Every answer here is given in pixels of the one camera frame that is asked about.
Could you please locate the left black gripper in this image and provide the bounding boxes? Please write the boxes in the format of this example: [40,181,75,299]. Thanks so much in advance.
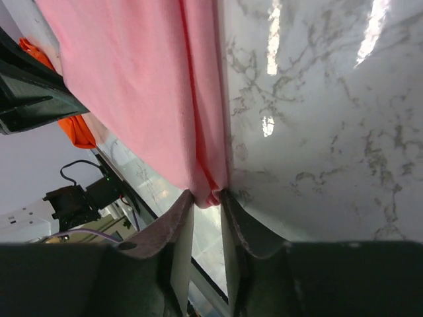
[1,30,89,135]

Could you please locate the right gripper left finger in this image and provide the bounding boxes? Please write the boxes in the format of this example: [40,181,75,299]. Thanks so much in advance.
[118,190,194,316]

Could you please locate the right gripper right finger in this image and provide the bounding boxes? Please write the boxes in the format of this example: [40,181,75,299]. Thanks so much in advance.
[221,190,288,316]

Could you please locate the pink t shirt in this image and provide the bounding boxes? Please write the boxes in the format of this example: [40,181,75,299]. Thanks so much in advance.
[37,1,228,208]

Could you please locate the folded orange t shirt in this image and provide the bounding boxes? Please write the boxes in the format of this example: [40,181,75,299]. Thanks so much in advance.
[19,38,96,149]

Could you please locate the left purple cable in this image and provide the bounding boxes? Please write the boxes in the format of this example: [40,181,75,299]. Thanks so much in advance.
[46,209,141,244]

